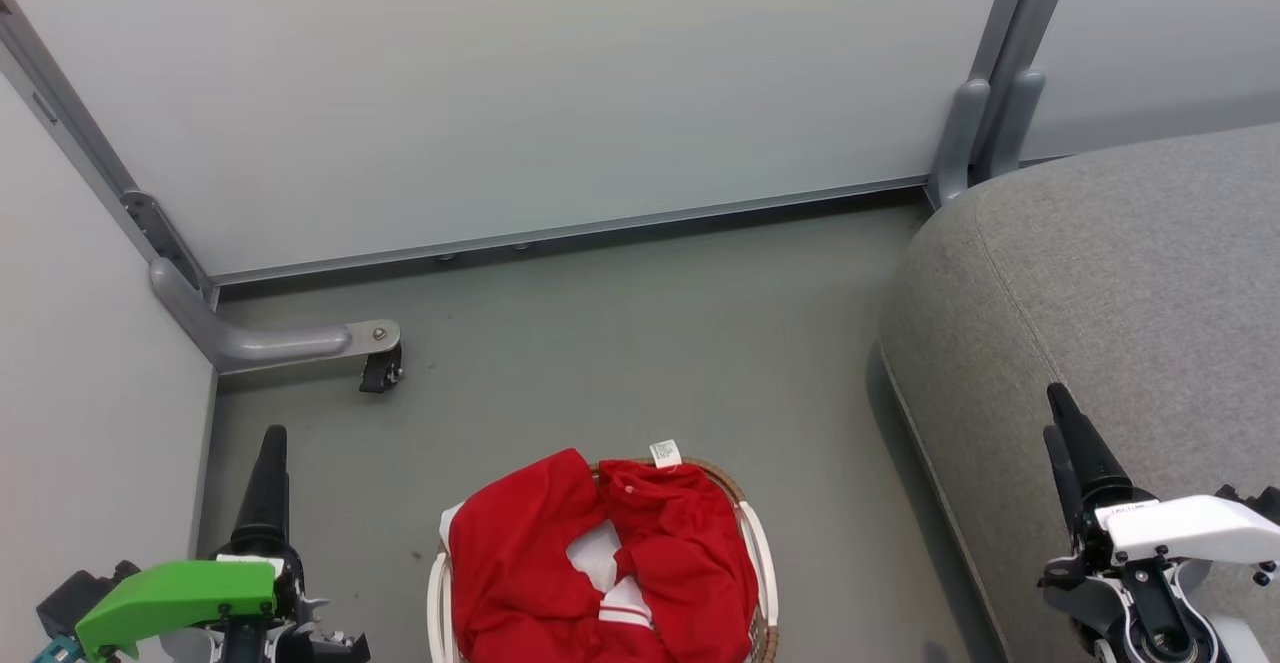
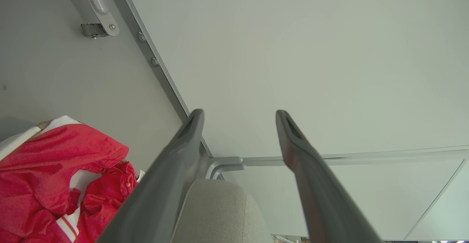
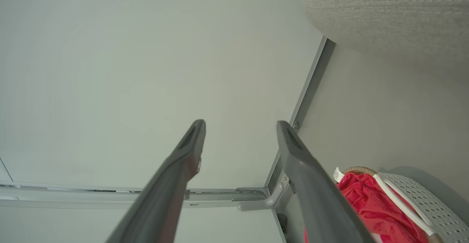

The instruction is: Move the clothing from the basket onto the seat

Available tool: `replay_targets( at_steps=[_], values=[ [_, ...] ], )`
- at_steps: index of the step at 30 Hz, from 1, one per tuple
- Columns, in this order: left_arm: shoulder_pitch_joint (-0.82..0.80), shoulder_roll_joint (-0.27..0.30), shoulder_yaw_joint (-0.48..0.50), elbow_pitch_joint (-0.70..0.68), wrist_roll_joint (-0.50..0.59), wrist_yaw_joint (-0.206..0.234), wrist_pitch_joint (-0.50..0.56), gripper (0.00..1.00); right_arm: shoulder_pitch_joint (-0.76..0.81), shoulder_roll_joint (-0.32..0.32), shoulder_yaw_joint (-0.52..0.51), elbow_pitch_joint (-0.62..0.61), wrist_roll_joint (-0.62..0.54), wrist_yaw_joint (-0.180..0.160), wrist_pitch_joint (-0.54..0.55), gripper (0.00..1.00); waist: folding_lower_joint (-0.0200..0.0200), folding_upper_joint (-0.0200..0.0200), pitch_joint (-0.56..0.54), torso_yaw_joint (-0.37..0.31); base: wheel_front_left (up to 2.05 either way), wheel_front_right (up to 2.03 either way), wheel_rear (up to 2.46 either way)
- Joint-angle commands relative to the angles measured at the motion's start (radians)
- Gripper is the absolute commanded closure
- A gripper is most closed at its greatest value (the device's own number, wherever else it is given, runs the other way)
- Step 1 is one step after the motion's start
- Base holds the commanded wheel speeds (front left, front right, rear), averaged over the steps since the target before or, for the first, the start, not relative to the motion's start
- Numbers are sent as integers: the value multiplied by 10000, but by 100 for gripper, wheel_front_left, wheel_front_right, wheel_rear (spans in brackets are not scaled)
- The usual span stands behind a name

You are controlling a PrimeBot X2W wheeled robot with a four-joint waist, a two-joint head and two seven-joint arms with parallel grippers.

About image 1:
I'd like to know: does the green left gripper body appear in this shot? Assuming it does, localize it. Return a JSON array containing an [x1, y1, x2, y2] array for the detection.
[[75, 545, 371, 663]]

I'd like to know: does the black caster wheel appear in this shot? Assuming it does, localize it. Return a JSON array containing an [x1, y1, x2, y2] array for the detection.
[[360, 343, 404, 394]]

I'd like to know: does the white laundry basket brown rim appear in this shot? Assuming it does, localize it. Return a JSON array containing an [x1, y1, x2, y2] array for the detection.
[[427, 455, 780, 663]]

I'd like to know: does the grey fabric sofa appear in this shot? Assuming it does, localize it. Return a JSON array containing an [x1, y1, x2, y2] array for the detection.
[[878, 123, 1280, 663]]

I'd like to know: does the white basket liner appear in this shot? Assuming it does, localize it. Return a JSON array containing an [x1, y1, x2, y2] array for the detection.
[[565, 521, 623, 592]]

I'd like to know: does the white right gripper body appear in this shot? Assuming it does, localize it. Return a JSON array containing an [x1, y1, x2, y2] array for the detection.
[[1038, 495, 1280, 649]]

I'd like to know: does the aluminium partition bottom rail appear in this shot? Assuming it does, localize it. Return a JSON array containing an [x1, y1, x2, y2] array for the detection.
[[213, 177, 931, 286]]

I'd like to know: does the grey metal partition post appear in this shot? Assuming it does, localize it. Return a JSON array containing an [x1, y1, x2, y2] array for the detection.
[[0, 0, 217, 304], [968, 0, 1083, 184]]

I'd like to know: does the red shirt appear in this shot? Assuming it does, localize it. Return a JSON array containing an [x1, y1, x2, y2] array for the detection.
[[448, 440, 759, 663]]

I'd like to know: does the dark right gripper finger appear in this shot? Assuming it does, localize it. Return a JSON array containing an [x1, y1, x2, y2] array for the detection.
[[1046, 383, 1153, 510], [1042, 425, 1089, 542]]

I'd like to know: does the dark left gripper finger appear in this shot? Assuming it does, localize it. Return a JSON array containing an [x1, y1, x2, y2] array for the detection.
[[230, 425, 295, 556]]

